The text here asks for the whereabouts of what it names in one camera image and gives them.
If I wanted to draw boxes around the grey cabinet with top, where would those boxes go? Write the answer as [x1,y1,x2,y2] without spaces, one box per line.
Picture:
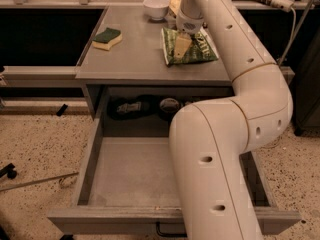
[75,4,267,120]

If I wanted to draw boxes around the thin metal rod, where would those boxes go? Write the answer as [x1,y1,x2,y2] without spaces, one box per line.
[0,172,79,192]

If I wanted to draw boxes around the dark round tape roll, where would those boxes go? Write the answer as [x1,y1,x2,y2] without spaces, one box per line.
[159,98,181,121]

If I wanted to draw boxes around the brown yellow chip bag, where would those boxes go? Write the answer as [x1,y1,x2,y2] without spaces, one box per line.
[169,0,181,17]

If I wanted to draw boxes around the open grey top drawer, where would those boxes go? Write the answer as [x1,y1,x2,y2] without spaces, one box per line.
[48,116,299,236]

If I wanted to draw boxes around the green yellow sponge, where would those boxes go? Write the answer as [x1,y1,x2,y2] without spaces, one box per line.
[92,28,122,51]

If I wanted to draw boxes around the white ceramic bowl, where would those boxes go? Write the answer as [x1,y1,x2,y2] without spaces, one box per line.
[143,0,170,21]

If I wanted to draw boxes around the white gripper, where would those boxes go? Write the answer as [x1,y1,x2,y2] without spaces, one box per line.
[174,10,203,59]

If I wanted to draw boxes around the green jalapeno chip bag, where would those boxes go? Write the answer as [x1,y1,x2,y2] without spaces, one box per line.
[161,28,218,66]

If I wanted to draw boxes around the white cable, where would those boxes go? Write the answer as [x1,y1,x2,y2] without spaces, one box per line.
[278,7,297,67]

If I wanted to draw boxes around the black bundle under cabinet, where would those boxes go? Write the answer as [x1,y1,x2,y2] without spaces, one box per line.
[107,95,157,120]

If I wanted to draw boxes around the small black block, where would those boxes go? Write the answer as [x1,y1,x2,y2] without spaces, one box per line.
[56,104,68,117]

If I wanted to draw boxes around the black drawer handle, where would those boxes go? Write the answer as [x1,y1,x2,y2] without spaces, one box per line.
[156,222,187,238]

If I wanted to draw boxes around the black caster foot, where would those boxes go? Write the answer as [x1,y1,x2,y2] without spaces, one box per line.
[0,163,17,179]

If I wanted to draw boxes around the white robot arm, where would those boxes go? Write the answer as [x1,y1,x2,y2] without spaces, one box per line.
[169,0,293,240]

